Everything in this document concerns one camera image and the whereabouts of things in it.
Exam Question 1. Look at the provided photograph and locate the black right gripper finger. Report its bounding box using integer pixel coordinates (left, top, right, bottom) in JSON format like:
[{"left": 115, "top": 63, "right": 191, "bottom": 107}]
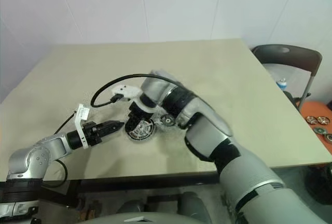
[{"left": 124, "top": 117, "right": 140, "bottom": 133}]

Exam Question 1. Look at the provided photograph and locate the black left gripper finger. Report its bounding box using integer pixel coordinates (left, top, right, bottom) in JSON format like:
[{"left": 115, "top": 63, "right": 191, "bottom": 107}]
[
  {"left": 101, "top": 120, "right": 126, "bottom": 131},
  {"left": 102, "top": 126, "right": 122, "bottom": 138}
]

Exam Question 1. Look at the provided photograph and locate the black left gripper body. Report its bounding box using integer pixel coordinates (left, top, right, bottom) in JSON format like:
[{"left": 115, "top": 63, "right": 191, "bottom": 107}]
[{"left": 83, "top": 121, "right": 104, "bottom": 148}]

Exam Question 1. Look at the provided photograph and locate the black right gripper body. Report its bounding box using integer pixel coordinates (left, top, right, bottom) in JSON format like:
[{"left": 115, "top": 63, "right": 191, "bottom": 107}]
[{"left": 128, "top": 102, "right": 153, "bottom": 122}]

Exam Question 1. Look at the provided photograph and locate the grey ribbed motor housing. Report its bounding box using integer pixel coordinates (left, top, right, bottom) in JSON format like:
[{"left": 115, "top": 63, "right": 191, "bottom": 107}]
[{"left": 124, "top": 118, "right": 157, "bottom": 142}]

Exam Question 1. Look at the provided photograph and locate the black silver spoked rotor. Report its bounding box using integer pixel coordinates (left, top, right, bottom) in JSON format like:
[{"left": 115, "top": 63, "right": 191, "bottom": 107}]
[{"left": 129, "top": 120, "right": 155, "bottom": 138}]

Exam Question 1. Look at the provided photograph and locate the black folding chair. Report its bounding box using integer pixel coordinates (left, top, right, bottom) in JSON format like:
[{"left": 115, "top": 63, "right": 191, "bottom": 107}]
[{"left": 252, "top": 44, "right": 323, "bottom": 113}]

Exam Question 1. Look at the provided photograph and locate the black floor object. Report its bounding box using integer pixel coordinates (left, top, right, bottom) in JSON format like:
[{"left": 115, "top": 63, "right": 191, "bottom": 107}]
[{"left": 305, "top": 165, "right": 332, "bottom": 205}]

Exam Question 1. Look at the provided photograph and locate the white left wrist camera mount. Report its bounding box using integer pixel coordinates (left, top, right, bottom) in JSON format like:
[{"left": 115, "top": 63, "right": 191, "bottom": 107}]
[{"left": 74, "top": 103, "right": 90, "bottom": 148}]

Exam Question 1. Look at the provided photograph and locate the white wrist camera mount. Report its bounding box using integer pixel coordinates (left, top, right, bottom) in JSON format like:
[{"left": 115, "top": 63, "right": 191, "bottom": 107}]
[
  {"left": 110, "top": 83, "right": 157, "bottom": 114},
  {"left": 74, "top": 103, "right": 90, "bottom": 148}
]

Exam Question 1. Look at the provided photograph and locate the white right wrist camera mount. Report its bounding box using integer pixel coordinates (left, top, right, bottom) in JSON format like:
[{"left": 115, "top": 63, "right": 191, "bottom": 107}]
[{"left": 110, "top": 83, "right": 157, "bottom": 114}]

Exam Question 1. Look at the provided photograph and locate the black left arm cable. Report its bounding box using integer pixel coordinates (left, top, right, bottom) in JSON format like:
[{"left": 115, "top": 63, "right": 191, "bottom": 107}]
[{"left": 42, "top": 108, "right": 78, "bottom": 189}]

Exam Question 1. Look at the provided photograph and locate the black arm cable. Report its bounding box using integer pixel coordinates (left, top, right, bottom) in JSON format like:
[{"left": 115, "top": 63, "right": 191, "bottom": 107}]
[
  {"left": 90, "top": 73, "right": 180, "bottom": 108},
  {"left": 42, "top": 108, "right": 78, "bottom": 189}
]

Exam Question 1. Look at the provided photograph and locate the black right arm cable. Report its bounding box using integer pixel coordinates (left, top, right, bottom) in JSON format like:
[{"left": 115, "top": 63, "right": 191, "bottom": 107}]
[{"left": 90, "top": 73, "right": 180, "bottom": 108}]

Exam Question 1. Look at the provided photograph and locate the black metal table frame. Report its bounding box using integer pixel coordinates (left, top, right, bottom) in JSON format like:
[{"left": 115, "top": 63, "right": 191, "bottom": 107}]
[{"left": 38, "top": 173, "right": 221, "bottom": 208}]

